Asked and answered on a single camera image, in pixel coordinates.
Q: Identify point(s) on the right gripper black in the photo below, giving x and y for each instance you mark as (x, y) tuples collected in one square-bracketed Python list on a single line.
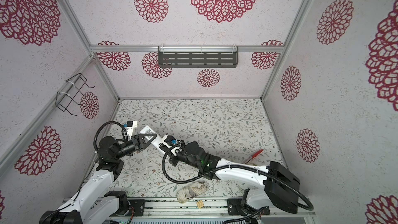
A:
[(174, 159)]

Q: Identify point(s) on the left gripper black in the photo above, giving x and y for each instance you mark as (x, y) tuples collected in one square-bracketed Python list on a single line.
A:
[(139, 142)]

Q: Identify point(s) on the white remote control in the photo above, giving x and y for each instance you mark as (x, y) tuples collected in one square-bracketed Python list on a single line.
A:
[(157, 142)]

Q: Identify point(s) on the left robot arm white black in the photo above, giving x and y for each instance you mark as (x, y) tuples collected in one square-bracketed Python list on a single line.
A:
[(92, 204)]

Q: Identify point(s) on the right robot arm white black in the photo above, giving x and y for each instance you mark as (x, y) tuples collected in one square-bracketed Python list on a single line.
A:
[(271, 185)]

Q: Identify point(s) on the crumpled patterned cloth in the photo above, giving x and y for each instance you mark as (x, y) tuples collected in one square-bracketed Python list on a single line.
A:
[(191, 191)]

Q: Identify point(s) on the small wooden block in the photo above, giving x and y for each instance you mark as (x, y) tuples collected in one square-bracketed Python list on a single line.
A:
[(200, 204)]

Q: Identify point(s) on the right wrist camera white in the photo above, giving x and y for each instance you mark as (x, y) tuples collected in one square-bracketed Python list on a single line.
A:
[(171, 141)]

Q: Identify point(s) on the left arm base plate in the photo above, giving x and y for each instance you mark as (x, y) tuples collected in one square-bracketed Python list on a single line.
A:
[(138, 207)]

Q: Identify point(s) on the red handled pliers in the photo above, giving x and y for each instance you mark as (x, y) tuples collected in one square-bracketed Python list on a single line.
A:
[(253, 156)]

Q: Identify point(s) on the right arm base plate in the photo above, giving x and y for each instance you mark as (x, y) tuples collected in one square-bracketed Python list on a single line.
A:
[(236, 207)]

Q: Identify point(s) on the black wire wall rack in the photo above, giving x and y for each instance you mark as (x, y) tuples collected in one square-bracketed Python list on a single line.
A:
[(68, 96)]

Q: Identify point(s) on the dark slotted wall shelf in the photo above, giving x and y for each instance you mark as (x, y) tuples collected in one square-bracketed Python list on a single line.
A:
[(198, 58)]

